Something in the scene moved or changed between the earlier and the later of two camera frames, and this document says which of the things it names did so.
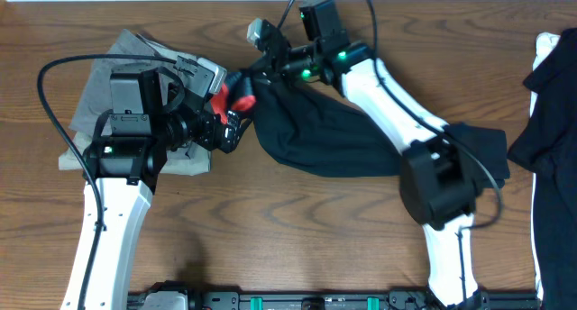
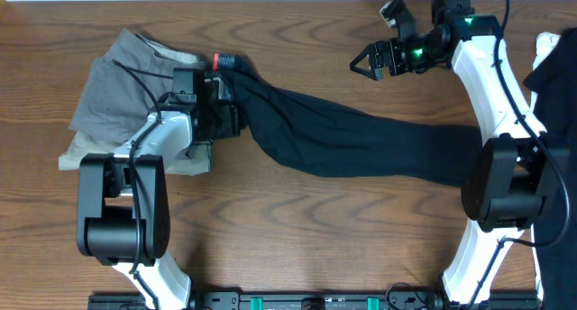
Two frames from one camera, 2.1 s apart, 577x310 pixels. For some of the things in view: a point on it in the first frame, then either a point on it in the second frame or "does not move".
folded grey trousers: x=125 y=49 does not move
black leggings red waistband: x=306 y=129 does not move
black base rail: x=361 y=300 does not move
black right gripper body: x=277 y=72 → x=405 y=56
